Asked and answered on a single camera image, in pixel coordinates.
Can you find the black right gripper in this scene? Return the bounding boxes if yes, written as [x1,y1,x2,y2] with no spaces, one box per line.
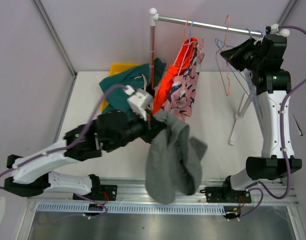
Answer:
[221,37,265,74]

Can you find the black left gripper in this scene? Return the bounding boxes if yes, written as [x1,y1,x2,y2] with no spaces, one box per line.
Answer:
[107,107,167,153]

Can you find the blue hanger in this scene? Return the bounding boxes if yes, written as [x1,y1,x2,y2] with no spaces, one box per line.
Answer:
[245,27,265,126]
[214,37,263,111]
[177,19,195,76]

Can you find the pink hanger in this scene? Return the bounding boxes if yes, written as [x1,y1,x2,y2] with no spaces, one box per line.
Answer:
[152,18,194,91]
[215,14,232,97]

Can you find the grey shorts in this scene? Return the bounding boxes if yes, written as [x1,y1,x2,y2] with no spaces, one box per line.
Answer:
[145,110,208,193]

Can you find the pink patterned shorts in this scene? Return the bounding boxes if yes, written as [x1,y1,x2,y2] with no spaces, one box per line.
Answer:
[161,39,205,121]

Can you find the teal shorts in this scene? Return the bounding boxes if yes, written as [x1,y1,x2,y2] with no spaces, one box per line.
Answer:
[99,57,167,121]

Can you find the black shorts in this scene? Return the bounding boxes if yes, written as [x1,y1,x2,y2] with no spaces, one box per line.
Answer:
[145,86,156,111]

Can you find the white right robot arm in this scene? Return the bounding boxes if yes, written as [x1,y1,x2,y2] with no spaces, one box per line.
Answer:
[220,33,302,202]

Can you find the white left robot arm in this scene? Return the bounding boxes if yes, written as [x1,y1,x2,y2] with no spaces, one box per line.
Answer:
[3,110,166,201]

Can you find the orange shorts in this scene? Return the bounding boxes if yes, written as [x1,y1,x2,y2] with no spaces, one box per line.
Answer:
[152,37,198,114]

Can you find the yellow plastic tray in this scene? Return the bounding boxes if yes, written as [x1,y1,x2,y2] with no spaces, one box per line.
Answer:
[99,63,140,112]

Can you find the silver clothes rack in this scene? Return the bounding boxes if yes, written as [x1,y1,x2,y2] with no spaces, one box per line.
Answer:
[144,7,291,146]

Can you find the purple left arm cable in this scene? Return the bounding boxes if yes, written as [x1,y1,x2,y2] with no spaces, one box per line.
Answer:
[0,84,130,221]

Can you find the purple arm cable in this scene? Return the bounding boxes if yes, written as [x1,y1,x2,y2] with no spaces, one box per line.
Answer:
[245,24,306,221]
[0,84,130,221]

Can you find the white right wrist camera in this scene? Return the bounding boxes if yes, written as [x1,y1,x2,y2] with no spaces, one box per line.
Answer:
[252,23,281,46]

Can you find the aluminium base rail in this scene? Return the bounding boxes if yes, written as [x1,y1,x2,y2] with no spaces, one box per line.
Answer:
[26,176,300,206]

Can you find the grey slotted cable duct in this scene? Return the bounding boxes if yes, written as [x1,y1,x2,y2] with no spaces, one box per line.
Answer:
[37,202,240,216]

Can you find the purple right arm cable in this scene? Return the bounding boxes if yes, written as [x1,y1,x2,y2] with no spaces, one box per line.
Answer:
[245,24,306,221]

